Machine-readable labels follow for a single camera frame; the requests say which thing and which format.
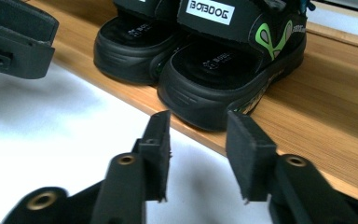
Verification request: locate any wooden tray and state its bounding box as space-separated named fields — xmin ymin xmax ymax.
xmin=21 ymin=0 xmax=358 ymax=204

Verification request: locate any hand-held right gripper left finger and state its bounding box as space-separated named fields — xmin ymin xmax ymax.
xmin=131 ymin=110 xmax=172 ymax=203

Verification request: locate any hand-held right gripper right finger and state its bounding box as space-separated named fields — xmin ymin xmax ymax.
xmin=226 ymin=110 xmax=278 ymax=203

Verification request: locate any black sandal green pattern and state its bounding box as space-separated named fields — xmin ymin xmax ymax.
xmin=93 ymin=0 xmax=185 ymax=86
xmin=157 ymin=0 xmax=317 ymax=132

